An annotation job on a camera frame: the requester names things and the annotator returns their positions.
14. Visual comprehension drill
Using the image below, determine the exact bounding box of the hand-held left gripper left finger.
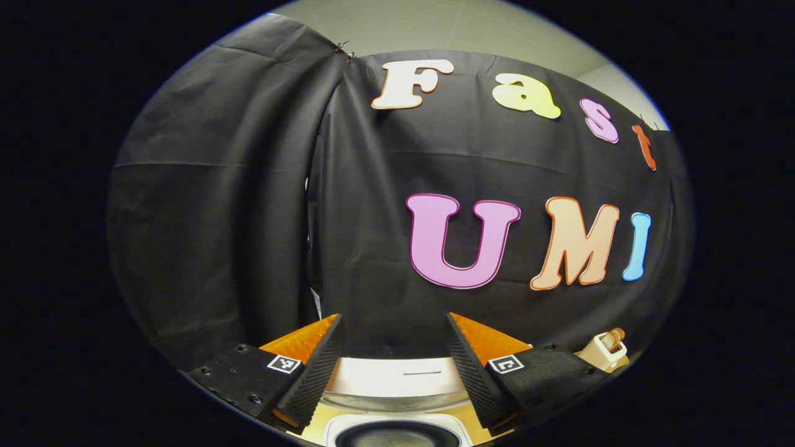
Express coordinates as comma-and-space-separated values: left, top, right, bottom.
188, 314, 344, 434

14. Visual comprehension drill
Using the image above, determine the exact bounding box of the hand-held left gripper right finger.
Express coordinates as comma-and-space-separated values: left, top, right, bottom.
446, 312, 612, 435

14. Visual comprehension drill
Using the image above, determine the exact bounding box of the white rice cooker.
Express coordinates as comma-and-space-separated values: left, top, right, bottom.
304, 356, 482, 447

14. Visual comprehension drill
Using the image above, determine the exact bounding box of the cream white toaster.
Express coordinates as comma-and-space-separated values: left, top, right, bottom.
576, 332, 629, 373

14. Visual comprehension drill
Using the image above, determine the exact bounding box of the black backdrop cloth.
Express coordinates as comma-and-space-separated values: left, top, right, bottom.
107, 11, 693, 373

